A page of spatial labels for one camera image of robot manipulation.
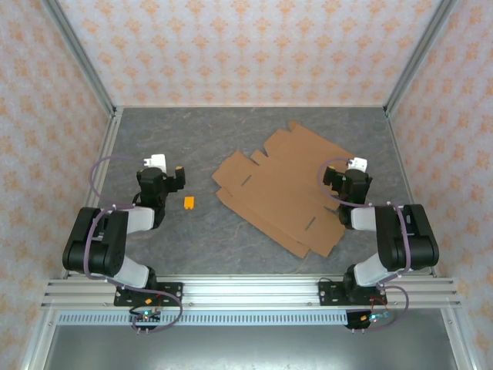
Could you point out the brown cardboard box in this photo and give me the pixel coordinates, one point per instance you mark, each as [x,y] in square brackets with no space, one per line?
[285,192]

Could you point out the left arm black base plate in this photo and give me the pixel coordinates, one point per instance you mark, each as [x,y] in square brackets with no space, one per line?
[173,289]

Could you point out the long aluminium mounting beam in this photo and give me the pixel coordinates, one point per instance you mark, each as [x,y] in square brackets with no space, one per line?
[250,293]

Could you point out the black bracket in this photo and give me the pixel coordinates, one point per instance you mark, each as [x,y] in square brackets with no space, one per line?
[352,321]
[148,325]

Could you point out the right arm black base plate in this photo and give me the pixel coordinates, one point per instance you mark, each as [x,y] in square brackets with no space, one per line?
[327,293]

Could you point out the grey metal sheet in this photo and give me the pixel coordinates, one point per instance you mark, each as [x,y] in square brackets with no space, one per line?
[246,350]

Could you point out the small orange block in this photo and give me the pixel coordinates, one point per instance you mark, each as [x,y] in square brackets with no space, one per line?
[189,202]

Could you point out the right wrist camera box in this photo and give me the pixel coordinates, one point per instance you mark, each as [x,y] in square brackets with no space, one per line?
[360,163]

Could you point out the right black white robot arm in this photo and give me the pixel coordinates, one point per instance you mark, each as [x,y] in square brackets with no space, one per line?
[408,239]

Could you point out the tall aluminium frame post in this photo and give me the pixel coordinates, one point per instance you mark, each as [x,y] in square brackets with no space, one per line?
[418,54]
[81,54]

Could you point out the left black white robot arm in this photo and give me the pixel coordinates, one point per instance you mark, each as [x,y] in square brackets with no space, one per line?
[104,246]

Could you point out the short aluminium frame post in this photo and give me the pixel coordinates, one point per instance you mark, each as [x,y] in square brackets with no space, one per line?
[456,343]
[40,343]

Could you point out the grey object at corner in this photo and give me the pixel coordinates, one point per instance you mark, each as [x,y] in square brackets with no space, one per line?
[158,161]

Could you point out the aluminium side rail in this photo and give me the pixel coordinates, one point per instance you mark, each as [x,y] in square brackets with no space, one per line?
[400,154]
[108,146]

